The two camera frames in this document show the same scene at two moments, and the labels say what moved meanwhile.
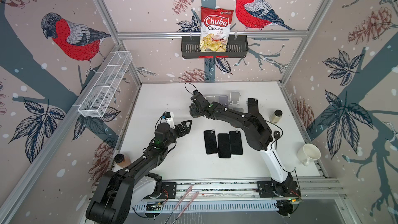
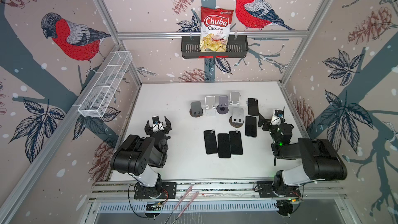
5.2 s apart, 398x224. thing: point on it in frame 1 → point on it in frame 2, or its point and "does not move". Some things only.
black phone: [252, 106] does not move
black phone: [236, 145] does not move
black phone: [210, 142] does not move
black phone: [224, 145] does not move
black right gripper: [191, 109] → [261, 121]
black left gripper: [185, 130] → [168, 127]
